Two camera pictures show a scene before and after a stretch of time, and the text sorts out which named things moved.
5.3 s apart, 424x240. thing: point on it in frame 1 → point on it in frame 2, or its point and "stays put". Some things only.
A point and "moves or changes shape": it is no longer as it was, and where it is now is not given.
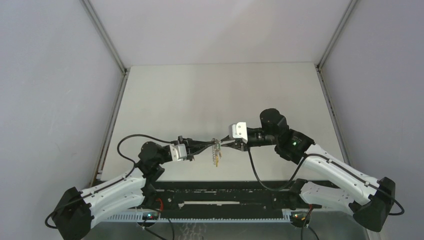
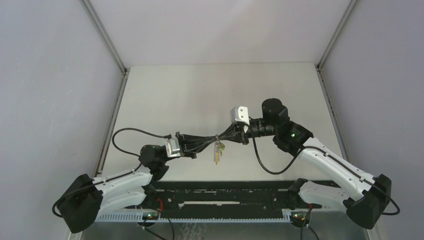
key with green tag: [218, 147] moves or changes shape
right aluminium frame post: [320, 70] stays put
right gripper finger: [239, 146] → [233, 136]
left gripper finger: [198, 152] stays put
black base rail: [221, 200] stays put
